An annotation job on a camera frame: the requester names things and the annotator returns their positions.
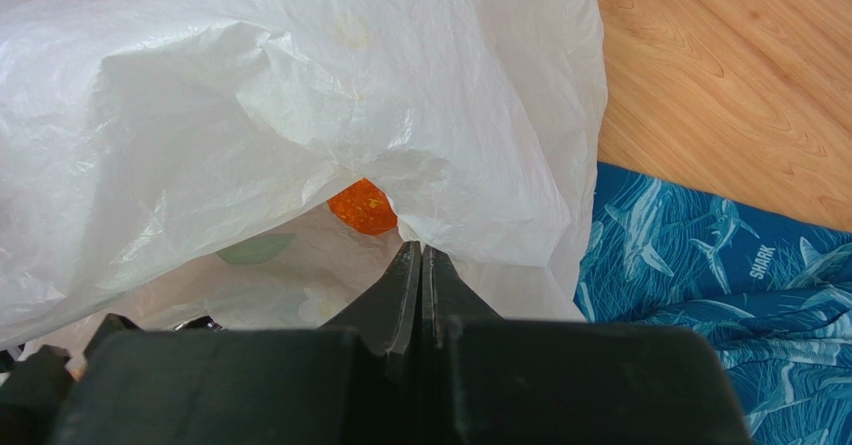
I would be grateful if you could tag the blue shark print cloth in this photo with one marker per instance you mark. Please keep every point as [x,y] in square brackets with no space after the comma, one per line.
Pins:
[771,295]

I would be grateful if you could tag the orange fake fruit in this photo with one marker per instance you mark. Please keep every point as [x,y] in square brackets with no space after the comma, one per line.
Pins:
[365,208]

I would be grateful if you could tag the white printed plastic bag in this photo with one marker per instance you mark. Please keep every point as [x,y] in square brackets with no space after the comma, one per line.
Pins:
[172,158]

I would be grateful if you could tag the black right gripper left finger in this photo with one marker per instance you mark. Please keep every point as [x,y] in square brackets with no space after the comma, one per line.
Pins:
[341,383]

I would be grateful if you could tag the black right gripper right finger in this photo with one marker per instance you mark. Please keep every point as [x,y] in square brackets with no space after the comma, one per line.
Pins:
[493,380]

